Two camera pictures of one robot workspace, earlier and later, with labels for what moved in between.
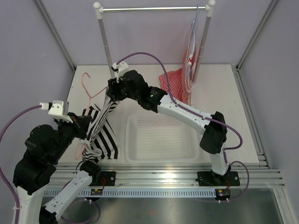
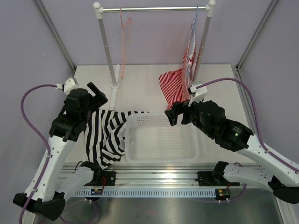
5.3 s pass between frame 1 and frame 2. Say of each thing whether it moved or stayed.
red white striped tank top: stayed
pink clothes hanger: moved
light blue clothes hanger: stayed
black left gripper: moved
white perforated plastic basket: stayed
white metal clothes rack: stayed
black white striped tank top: moved
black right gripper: moved
